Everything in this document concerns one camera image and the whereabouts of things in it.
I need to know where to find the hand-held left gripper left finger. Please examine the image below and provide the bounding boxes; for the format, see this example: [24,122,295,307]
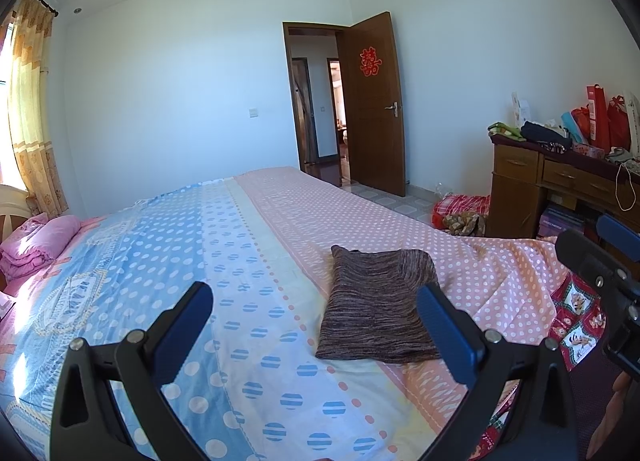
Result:
[50,281,215,461]

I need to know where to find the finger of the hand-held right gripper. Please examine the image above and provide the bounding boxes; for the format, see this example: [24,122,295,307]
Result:
[595,214,640,264]
[555,228,640,312]

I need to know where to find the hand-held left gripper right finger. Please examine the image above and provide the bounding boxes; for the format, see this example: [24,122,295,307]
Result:
[416,283,596,461]

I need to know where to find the brown knitted sweater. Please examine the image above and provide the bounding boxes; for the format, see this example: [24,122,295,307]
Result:
[315,244,453,364]

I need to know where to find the person's right forearm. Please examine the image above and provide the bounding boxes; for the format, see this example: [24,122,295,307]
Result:
[587,368,640,461]

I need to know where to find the purple box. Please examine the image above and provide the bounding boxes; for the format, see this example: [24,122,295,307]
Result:
[537,204,586,240]

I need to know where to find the red printed blanket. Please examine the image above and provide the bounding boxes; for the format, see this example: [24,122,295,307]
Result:
[470,268,608,461]

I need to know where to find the wooden desk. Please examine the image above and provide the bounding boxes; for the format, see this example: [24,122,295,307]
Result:
[487,134,640,242]

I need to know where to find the bed with polka-dot quilt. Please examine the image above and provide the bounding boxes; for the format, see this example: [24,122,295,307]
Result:
[0,166,573,461]

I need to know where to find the brown patterned cloth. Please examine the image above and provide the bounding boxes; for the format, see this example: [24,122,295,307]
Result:
[444,211,487,237]

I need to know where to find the red gift bag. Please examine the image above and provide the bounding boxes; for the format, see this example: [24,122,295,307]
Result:
[607,95,632,152]

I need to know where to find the teal roll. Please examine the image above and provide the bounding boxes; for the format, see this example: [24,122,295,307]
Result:
[560,112,586,142]

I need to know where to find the red gift bags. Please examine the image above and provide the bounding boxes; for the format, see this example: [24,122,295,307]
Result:
[586,84,612,149]

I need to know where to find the black cloth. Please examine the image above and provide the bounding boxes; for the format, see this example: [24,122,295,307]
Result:
[520,121,573,149]

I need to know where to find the red checked cloth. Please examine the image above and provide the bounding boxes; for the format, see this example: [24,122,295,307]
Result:
[432,194,492,229]

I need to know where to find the green cloth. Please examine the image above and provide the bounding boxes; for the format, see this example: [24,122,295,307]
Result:
[487,122,523,142]

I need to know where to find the white carton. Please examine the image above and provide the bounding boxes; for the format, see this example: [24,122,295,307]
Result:
[510,94,533,124]

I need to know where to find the pink folded blanket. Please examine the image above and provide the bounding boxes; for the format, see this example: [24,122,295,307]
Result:
[0,214,82,282]

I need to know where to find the brown wooden door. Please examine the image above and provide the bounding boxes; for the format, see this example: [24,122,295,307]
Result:
[336,11,407,198]

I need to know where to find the cream wooden headboard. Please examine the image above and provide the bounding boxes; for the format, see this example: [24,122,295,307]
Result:
[0,184,28,232]

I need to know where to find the yellow patterned curtain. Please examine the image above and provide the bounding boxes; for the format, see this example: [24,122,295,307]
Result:
[0,0,71,219]

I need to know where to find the red paper door decoration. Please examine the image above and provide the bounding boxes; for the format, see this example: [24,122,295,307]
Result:
[359,45,382,77]

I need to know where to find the black curtain rod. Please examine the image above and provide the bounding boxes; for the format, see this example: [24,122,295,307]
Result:
[25,0,61,17]

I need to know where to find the white cord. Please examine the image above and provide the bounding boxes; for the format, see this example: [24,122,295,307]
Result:
[615,161,632,212]

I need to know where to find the brown door frame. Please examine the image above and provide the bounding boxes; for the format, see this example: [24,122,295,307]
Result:
[282,21,351,187]

